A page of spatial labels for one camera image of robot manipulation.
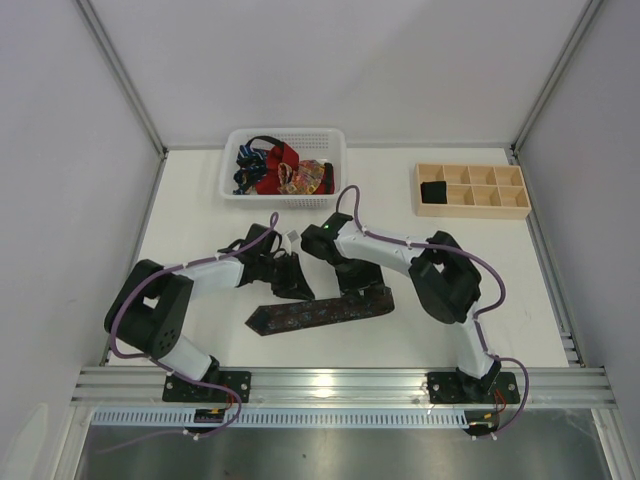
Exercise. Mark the wooden compartment box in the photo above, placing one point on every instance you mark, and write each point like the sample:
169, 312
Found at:
475, 191

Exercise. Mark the brown floral tie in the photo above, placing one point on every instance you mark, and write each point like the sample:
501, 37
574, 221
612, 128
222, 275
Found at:
285, 318

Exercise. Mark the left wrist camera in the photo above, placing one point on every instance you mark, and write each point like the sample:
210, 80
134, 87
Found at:
290, 239

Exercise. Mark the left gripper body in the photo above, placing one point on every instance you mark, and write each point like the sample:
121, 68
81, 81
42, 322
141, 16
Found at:
282, 270

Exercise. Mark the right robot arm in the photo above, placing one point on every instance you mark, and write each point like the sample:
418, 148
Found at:
446, 283

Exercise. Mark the red tie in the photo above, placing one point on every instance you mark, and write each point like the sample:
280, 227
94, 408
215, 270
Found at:
269, 184

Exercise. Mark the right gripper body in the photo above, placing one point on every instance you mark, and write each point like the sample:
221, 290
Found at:
361, 288

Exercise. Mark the colourful patterned tie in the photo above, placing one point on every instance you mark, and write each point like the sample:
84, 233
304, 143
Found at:
309, 177

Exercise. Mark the aluminium mounting rail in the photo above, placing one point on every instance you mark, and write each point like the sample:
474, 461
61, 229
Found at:
323, 387

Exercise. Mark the rolled black tie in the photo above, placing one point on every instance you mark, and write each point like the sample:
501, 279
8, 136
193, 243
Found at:
433, 192

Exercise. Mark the blue striped tie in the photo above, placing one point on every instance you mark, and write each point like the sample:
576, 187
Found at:
252, 168

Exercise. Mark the white plastic basket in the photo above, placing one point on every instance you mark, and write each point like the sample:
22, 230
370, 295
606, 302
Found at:
323, 144

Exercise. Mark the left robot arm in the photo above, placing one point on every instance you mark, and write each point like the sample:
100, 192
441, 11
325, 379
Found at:
147, 317

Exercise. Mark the white slotted cable duct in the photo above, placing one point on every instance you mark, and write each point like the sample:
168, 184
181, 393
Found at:
189, 417

